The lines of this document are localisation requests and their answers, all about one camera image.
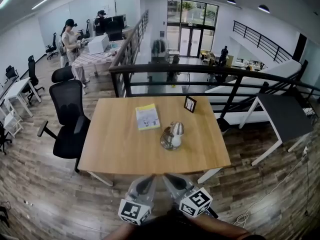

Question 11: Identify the yellow and white book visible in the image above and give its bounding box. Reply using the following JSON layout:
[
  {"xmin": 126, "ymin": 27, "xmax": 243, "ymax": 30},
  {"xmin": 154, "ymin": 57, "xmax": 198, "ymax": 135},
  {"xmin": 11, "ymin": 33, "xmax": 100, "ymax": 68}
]
[{"xmin": 135, "ymin": 103, "xmax": 161, "ymax": 132}]

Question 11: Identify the person's left forearm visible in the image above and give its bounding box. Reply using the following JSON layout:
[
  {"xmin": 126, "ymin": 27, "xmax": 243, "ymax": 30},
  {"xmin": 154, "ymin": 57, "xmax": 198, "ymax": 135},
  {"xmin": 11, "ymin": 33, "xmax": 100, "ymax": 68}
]
[{"xmin": 102, "ymin": 218, "xmax": 142, "ymax": 240}]

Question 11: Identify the black staircase railing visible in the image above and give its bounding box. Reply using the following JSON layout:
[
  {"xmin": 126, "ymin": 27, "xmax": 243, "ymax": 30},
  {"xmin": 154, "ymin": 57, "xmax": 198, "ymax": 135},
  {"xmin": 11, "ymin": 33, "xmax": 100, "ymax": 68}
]
[{"xmin": 232, "ymin": 19, "xmax": 294, "ymax": 64}]

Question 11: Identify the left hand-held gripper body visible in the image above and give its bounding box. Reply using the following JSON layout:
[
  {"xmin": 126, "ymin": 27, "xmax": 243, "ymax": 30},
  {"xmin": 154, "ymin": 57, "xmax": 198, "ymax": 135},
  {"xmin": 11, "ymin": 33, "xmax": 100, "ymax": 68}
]
[{"xmin": 117, "ymin": 175, "xmax": 158, "ymax": 226}]

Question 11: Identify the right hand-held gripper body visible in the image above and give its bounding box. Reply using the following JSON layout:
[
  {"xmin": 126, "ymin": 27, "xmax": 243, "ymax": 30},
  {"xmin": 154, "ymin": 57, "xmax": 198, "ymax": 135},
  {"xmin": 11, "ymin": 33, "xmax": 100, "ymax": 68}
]
[{"xmin": 163, "ymin": 173, "xmax": 219, "ymax": 219}]

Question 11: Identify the person's right forearm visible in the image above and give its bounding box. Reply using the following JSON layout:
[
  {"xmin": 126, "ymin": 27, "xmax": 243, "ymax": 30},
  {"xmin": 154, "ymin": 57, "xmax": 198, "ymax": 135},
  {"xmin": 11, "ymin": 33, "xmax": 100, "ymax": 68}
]
[{"xmin": 194, "ymin": 212, "xmax": 254, "ymax": 240}]

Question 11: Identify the table with checkered cloth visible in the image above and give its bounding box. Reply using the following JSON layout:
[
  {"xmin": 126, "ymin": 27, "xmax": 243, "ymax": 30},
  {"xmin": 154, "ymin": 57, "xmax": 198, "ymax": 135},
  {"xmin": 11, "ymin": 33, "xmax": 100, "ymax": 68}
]
[{"xmin": 70, "ymin": 39, "xmax": 126, "ymax": 78}]

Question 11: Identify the glass entrance door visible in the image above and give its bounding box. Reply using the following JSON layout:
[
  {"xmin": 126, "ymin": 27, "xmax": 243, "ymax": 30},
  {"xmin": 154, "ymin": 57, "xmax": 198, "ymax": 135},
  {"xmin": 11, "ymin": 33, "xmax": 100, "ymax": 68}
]
[{"xmin": 165, "ymin": 0, "xmax": 220, "ymax": 59}]

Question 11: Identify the clothes rack with dark coats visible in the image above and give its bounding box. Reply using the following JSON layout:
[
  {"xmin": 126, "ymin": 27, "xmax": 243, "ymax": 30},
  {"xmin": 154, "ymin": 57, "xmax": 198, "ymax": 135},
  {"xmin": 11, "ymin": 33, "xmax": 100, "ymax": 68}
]
[{"xmin": 151, "ymin": 38, "xmax": 167, "ymax": 58}]

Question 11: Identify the person's black clothing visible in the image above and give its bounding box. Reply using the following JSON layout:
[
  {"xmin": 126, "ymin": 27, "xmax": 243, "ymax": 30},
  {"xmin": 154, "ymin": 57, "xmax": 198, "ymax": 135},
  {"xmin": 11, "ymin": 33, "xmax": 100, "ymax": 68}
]
[{"xmin": 129, "ymin": 207, "xmax": 267, "ymax": 240}]

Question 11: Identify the large black office chair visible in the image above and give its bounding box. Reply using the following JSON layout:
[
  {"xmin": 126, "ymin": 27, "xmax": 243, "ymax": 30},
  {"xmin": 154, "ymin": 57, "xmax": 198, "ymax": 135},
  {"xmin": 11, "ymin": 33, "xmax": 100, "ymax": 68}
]
[{"xmin": 37, "ymin": 65, "xmax": 91, "ymax": 174}]

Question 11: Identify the black metal balcony railing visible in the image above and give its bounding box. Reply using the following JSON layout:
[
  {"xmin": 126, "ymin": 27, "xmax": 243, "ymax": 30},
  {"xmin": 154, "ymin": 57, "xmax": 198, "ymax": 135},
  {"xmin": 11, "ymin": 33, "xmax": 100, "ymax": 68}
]
[{"xmin": 108, "ymin": 9, "xmax": 320, "ymax": 121}]

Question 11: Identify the wooden table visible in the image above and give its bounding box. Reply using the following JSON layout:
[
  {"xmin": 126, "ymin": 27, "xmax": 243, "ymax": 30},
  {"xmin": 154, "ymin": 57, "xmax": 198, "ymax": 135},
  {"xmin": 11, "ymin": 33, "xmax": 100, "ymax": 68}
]
[{"xmin": 77, "ymin": 95, "xmax": 232, "ymax": 187}]

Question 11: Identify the small dark picture frame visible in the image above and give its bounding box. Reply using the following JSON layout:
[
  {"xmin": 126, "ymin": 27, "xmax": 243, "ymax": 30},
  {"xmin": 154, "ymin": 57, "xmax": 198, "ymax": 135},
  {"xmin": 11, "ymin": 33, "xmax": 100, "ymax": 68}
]
[{"xmin": 183, "ymin": 95, "xmax": 198, "ymax": 114}]

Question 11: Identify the white shelf unit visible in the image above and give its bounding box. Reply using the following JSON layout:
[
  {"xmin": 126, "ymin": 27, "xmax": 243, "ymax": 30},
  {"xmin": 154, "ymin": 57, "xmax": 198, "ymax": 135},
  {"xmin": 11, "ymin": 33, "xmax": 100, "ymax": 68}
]
[{"xmin": 0, "ymin": 101, "xmax": 25, "ymax": 138}]

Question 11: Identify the black-topped desk with white legs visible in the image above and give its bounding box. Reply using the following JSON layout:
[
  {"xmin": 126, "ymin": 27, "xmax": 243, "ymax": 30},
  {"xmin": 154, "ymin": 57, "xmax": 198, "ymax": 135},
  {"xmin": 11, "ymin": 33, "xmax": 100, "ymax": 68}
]
[{"xmin": 238, "ymin": 92, "xmax": 315, "ymax": 167}]

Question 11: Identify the black high-backed office chair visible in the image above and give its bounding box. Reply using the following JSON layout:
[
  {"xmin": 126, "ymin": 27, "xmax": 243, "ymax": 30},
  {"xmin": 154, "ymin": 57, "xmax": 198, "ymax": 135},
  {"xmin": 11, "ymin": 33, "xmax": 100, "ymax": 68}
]
[{"xmin": 107, "ymin": 20, "xmax": 124, "ymax": 42}]

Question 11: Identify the white box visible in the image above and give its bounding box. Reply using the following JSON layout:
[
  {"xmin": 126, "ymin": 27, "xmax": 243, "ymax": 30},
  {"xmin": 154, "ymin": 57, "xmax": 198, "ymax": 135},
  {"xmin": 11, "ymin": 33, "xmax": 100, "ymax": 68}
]
[{"xmin": 87, "ymin": 33, "xmax": 111, "ymax": 55}]

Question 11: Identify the white floor cable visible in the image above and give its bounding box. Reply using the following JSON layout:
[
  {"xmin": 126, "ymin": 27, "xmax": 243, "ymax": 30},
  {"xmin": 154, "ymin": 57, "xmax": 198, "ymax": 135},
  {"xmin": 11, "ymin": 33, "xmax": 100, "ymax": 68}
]
[{"xmin": 233, "ymin": 146, "xmax": 311, "ymax": 226}]

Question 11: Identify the black mesh office chair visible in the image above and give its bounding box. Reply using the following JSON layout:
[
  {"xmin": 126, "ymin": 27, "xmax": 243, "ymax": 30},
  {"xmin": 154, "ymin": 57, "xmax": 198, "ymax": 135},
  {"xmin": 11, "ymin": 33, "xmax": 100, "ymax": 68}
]
[
  {"xmin": 45, "ymin": 32, "xmax": 59, "ymax": 60},
  {"xmin": 4, "ymin": 64, "xmax": 20, "ymax": 80},
  {"xmin": 21, "ymin": 54, "xmax": 46, "ymax": 105}
]

